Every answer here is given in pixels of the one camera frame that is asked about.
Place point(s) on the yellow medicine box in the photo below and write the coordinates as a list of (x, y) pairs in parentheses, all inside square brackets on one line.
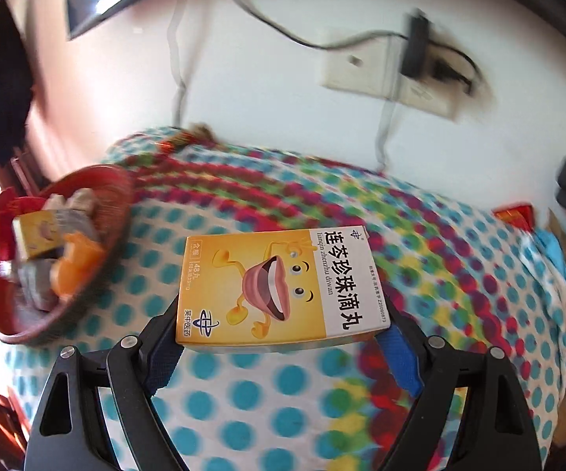
[(316, 286)]

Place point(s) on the small yellow box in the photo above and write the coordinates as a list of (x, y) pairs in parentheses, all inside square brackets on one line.
[(38, 235)]

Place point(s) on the polka dot bed sheet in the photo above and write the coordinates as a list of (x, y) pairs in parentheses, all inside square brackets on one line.
[(459, 272)]

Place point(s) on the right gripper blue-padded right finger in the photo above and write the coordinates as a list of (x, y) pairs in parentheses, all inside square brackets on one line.
[(496, 430)]

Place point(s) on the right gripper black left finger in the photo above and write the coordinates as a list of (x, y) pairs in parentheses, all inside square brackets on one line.
[(69, 430)]

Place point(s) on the red round basin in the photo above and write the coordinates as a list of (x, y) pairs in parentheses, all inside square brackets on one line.
[(95, 201)]

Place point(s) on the black plug adapter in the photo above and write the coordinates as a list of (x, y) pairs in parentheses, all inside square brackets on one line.
[(415, 51)]

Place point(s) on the white wall socket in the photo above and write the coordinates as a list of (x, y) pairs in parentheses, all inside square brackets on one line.
[(370, 65)]

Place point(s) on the orange plastic item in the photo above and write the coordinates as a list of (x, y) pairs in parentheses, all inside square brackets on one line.
[(81, 259)]

